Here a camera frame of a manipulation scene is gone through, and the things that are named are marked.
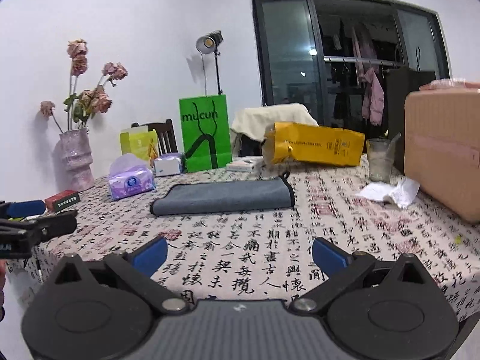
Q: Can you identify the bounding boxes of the yellow paper bag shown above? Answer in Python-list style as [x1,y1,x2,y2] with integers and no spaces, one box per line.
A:
[261,122,365,167]

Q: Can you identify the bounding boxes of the cream cloth on chair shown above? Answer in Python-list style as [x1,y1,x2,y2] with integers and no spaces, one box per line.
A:
[229,103,318,155]

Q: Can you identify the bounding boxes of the studio light on stand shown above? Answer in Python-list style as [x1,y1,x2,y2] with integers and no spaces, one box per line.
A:
[195,30,224,95]

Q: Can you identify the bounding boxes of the brown cardboard box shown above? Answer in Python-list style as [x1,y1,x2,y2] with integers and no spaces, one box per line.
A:
[403,88,480,223]

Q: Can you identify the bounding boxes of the dried pink roses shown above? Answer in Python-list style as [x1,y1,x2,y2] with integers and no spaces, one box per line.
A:
[39,39,128,133]

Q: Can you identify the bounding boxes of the black sliding glass door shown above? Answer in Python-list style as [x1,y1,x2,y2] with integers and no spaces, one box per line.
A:
[250,0,451,130]

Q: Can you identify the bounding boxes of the clear drinking glass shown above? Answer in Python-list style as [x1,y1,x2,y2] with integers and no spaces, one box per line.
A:
[366,138,395,183]

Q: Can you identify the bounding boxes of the small white red box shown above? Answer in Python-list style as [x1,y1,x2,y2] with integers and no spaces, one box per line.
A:
[225,156,264,173]

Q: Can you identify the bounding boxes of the dark wooden chair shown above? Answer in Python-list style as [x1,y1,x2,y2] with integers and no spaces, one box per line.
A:
[131,119,177,155]

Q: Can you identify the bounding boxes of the metal clothes rail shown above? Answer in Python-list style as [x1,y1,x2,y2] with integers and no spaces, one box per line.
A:
[324,56,403,67]

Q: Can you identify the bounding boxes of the red green small box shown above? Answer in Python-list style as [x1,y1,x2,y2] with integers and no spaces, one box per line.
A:
[45,190,80,212]

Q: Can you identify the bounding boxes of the grey towel black trim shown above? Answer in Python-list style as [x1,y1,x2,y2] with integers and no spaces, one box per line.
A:
[150,172,295,216]

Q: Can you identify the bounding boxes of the pink jacket on rack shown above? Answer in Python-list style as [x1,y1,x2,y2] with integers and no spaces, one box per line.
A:
[352,23,384,126]

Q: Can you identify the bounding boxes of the green paper shopping bag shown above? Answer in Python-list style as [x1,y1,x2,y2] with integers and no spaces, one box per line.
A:
[179,94,232,172]

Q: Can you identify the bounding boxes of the calligraphy print tablecloth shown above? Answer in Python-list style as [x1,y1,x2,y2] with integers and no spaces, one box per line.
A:
[7,164,479,319]

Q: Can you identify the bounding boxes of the purple tissue pack front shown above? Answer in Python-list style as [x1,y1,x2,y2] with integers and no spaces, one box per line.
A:
[107,153,155,201]

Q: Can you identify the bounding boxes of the crumpled white paper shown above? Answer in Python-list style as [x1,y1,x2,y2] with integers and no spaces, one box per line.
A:
[356,178,420,209]

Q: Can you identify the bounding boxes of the pink ceramic vase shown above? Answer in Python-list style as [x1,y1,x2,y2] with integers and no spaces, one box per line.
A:
[60,128,95,192]

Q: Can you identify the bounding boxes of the yellow-green snack box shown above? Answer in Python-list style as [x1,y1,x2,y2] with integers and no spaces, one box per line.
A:
[120,126,160,170]

